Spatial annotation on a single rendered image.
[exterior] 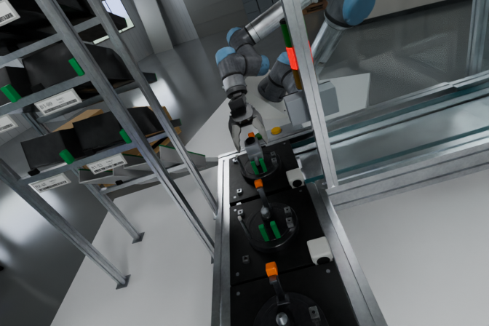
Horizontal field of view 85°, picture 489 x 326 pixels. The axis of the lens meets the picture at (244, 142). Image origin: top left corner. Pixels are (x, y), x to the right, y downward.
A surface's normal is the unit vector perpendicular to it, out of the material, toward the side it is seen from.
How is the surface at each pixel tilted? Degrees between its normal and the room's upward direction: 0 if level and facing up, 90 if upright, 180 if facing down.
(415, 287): 0
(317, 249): 0
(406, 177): 90
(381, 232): 0
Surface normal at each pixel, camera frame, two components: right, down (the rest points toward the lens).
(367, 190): 0.06, 0.53
